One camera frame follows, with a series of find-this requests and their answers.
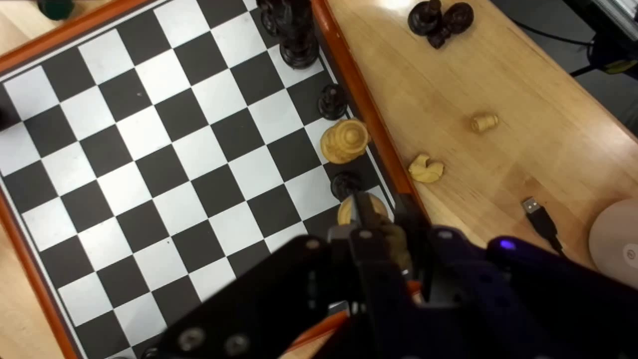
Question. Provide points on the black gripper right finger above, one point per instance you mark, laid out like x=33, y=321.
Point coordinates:
x=408, y=215

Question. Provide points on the dark chess piece lying front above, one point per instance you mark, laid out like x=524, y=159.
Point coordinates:
x=426, y=18

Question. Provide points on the tall dark chess piece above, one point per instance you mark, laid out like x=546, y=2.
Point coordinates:
x=291, y=22

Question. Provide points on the white paper cup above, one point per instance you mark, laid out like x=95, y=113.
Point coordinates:
x=614, y=241

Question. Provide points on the small light chess fragment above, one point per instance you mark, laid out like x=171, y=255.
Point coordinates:
x=482, y=121

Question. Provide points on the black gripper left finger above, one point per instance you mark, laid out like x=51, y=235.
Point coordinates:
x=366, y=223

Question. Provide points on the dark chess pawn on board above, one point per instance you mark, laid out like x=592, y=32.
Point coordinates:
x=333, y=101

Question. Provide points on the light brown chess piece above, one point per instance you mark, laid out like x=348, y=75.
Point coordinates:
x=346, y=205

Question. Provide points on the chess board with red frame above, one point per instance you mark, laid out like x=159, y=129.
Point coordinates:
x=157, y=157

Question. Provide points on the broken light chess fragment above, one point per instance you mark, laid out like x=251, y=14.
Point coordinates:
x=424, y=169

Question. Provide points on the light chess king on board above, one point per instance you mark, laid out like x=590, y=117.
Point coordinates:
x=343, y=141

